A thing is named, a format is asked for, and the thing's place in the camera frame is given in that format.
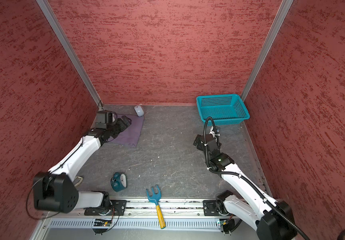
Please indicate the white computer mouse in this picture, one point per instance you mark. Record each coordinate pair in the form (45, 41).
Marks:
(139, 111)

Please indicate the purple trousers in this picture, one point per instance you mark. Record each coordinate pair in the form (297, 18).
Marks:
(130, 137)

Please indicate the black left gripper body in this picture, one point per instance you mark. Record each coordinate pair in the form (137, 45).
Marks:
(119, 126)

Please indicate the aluminium corner post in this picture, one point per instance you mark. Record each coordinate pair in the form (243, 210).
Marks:
(60, 34)
(273, 31)

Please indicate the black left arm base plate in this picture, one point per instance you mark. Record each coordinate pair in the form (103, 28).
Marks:
(116, 208)

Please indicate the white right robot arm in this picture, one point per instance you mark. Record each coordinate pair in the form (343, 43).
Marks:
(271, 219)

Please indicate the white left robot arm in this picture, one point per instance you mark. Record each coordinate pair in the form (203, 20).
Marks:
(54, 190)

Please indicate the teal plastic mesh basket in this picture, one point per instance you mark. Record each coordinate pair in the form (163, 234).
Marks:
(224, 109)

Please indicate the aluminium corner post left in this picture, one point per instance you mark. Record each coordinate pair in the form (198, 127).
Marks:
(60, 34)

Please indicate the left circuit board with wires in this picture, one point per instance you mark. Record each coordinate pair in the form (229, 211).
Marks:
(101, 226)

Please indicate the circuit board with wires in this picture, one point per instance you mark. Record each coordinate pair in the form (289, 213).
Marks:
(101, 226)
(226, 225)

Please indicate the right circuit board with wires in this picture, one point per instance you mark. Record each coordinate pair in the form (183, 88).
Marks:
(226, 225)

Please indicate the aluminium corner post right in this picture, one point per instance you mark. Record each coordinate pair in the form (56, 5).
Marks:
(273, 31)

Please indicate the teal tape dispenser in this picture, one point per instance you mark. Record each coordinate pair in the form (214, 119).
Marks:
(119, 182)

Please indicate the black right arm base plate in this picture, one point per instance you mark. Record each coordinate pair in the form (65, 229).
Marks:
(210, 208)

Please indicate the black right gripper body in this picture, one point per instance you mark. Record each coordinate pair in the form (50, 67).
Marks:
(200, 146)

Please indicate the blue garden fork yellow handle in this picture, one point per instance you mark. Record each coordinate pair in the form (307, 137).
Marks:
(154, 198)

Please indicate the aluminium front rail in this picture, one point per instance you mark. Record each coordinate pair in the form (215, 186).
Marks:
(179, 215)

